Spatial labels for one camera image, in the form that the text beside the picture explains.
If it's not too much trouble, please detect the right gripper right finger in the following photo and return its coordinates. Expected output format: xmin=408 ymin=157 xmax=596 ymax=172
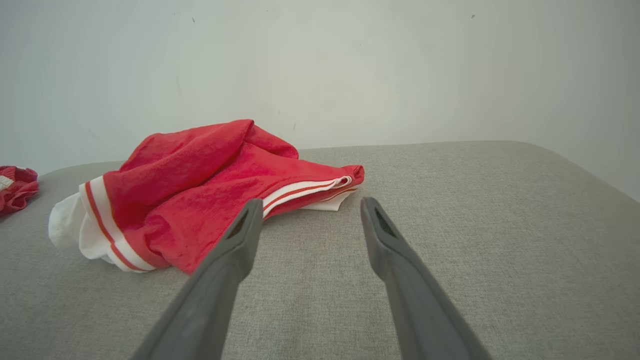
xmin=360 ymin=197 xmax=494 ymax=360

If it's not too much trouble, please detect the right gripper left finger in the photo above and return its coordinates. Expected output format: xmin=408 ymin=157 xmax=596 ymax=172
xmin=131 ymin=198 xmax=265 ymax=360

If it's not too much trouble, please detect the red white basketball jersey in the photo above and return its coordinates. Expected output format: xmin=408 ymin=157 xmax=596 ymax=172
xmin=48 ymin=119 xmax=365 ymax=275

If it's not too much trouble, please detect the red shorts white stripe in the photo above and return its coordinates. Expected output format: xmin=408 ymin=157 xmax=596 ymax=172
xmin=0 ymin=165 xmax=40 ymax=217

